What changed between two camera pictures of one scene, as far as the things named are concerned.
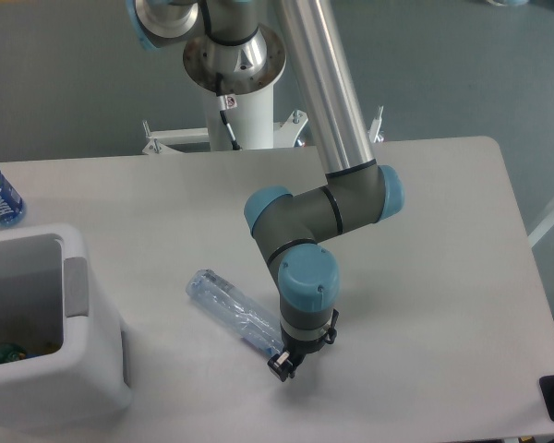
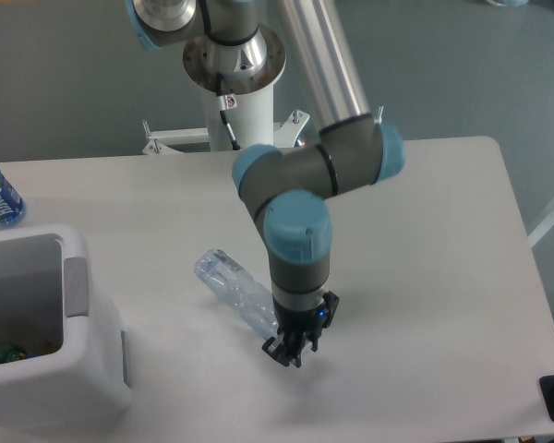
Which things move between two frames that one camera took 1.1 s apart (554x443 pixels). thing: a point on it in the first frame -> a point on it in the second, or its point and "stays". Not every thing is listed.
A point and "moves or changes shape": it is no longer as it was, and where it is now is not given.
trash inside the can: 6,353 stays
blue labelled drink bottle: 1,203 stays
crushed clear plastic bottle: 248,319 moves or changes shape
